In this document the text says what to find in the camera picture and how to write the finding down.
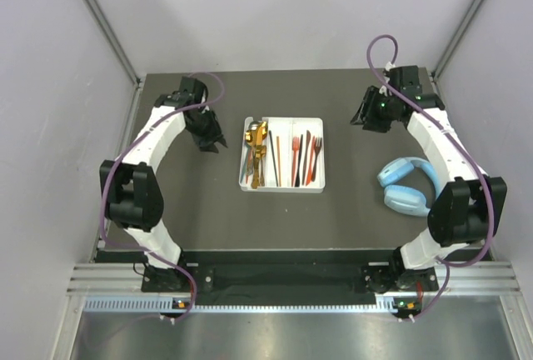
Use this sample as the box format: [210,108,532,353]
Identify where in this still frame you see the black chopstick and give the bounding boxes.
[268,129,279,187]

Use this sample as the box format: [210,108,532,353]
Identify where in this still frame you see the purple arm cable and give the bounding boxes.
[99,71,227,322]
[366,34,497,322]

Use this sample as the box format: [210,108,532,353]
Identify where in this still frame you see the gold metal knife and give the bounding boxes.
[250,121,268,189]

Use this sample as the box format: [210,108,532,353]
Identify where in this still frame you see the light blue headphones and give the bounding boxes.
[376,157,442,218]

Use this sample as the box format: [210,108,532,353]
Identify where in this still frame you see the orange plastic fork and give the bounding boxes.
[291,137,300,186]

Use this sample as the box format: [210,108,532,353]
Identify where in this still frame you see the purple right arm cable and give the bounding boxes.
[366,34,497,322]

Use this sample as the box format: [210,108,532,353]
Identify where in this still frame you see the iridescent purple spoon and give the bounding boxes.
[245,145,255,183]

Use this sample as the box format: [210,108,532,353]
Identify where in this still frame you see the gold thin utensil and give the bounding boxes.
[244,130,255,147]

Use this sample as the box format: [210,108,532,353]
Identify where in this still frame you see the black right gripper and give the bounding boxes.
[350,87,398,133]

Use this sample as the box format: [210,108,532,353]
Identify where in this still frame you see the white divided utensil tray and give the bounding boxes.
[238,117,326,193]

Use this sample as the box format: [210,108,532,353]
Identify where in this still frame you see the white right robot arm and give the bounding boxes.
[351,63,507,293]

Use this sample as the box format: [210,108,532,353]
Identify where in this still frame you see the orange plastic knife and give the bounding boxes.
[305,136,316,186]

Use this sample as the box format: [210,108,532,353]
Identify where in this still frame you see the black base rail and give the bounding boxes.
[95,247,492,307]

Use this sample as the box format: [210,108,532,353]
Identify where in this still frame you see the silver metal spoon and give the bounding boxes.
[247,120,260,130]

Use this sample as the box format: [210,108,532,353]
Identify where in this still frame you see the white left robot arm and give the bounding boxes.
[99,73,227,291]

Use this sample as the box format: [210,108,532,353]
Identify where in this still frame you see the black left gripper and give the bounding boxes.
[187,108,227,153]

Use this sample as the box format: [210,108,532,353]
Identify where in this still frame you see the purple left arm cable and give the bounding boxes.
[99,71,227,322]

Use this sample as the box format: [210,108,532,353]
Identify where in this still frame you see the grey cable duct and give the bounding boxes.
[83,293,410,315]

